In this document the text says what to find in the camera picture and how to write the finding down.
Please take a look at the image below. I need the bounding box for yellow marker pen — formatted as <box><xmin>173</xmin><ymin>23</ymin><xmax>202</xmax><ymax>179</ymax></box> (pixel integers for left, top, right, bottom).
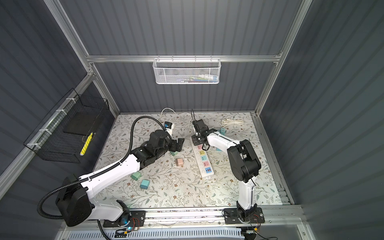
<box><xmin>80</xmin><ymin>133</ymin><xmax>94</xmax><ymax>156</ymax></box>

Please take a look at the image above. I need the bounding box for green charger cube left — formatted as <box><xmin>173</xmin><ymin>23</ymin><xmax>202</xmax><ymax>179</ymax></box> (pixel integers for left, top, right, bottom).
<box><xmin>131</xmin><ymin>172</ymin><xmax>142</xmax><ymax>181</ymax></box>

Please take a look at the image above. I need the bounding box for black corrugated cable hose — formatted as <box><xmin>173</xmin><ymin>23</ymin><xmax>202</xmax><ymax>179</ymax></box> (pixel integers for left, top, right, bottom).
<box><xmin>37</xmin><ymin>115</ymin><xmax>169</xmax><ymax>220</ymax></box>

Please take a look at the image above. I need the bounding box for white power strip cable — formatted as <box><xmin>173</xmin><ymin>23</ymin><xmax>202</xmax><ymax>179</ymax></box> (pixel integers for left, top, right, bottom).
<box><xmin>160</xmin><ymin>107</ymin><xmax>193</xmax><ymax>121</ymax></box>

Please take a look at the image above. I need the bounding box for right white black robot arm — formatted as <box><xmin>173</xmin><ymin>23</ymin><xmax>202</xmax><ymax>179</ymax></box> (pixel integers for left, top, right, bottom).
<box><xmin>191</xmin><ymin>129</ymin><xmax>265</xmax><ymax>224</ymax></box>

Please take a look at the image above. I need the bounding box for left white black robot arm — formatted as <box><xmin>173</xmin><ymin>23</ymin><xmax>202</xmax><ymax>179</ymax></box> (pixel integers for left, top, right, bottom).
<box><xmin>56</xmin><ymin>130</ymin><xmax>185</xmax><ymax>227</ymax></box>

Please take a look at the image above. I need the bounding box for white coiled cable right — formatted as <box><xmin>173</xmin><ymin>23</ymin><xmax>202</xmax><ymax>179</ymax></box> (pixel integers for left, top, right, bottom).
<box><xmin>221</xmin><ymin>118</ymin><xmax>245</xmax><ymax>126</ymax></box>

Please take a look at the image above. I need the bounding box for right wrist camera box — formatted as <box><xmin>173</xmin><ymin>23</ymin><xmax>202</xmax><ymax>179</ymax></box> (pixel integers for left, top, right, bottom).
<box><xmin>193</xmin><ymin>119</ymin><xmax>209</xmax><ymax>134</ymax></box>

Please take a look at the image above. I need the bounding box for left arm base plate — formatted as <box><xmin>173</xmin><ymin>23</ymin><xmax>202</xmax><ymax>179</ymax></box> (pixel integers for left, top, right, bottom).
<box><xmin>103</xmin><ymin>211</ymin><xmax>147</xmax><ymax>228</ymax></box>

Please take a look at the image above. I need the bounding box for black pad in basket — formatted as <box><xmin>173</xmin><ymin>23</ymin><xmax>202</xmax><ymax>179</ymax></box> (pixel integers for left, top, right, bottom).
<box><xmin>63</xmin><ymin>113</ymin><xmax>104</xmax><ymax>137</ymax></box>

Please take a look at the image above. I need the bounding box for black wire wall basket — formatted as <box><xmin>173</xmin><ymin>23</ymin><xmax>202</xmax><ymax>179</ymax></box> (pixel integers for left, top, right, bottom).
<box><xmin>24</xmin><ymin>89</ymin><xmax>109</xmax><ymax>164</ymax></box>

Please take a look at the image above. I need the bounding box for white wire mesh basket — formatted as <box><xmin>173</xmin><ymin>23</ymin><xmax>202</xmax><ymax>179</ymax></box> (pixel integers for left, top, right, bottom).
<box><xmin>153</xmin><ymin>59</ymin><xmax>222</xmax><ymax>85</ymax></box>

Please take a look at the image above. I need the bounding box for floral table mat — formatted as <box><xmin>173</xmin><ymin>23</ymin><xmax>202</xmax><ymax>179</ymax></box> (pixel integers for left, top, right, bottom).
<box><xmin>95</xmin><ymin>112</ymin><xmax>282</xmax><ymax>209</ymax></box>

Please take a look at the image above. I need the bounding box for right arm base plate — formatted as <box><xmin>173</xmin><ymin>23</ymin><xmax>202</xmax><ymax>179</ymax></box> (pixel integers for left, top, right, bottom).
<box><xmin>222</xmin><ymin>208</ymin><xmax>265</xmax><ymax>225</ymax></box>

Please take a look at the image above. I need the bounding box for pink charger cube lower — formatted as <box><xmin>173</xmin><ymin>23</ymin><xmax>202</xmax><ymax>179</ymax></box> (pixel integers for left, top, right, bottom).
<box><xmin>175</xmin><ymin>158</ymin><xmax>184</xmax><ymax>167</ymax></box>

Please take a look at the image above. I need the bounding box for white multicolour power strip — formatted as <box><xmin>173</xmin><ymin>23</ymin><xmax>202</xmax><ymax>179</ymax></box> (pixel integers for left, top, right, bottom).
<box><xmin>190</xmin><ymin>138</ymin><xmax>215</xmax><ymax>180</ymax></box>

